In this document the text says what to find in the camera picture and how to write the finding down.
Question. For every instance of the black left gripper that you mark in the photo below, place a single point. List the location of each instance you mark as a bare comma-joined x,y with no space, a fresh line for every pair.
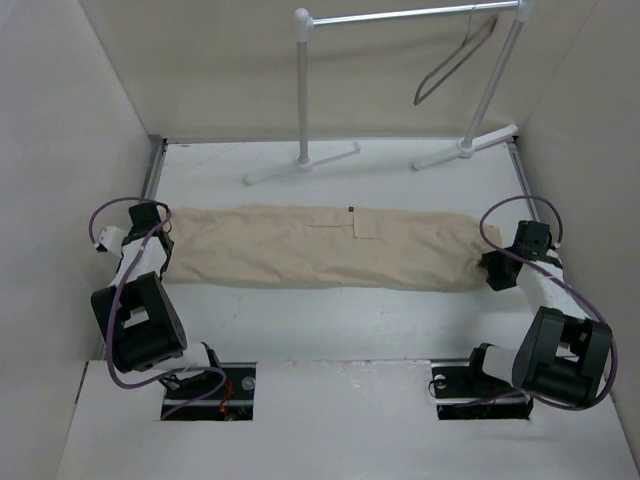
164,265

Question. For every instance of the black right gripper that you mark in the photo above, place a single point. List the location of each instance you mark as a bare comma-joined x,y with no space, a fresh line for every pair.
497,281

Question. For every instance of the beige trousers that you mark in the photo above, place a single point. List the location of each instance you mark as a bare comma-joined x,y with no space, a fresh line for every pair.
268,246

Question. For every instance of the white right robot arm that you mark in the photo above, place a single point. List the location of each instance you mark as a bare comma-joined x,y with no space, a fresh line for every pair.
564,352

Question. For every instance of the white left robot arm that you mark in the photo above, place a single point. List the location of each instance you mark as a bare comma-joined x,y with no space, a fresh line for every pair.
138,322

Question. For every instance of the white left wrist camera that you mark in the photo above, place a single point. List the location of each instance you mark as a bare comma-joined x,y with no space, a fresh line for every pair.
110,239

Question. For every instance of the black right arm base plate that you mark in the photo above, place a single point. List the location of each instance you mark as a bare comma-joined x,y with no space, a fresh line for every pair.
461,395

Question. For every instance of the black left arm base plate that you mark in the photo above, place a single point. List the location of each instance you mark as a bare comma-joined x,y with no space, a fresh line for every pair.
201,398

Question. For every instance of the grey wire hanger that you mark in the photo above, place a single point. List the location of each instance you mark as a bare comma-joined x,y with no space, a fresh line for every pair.
472,42

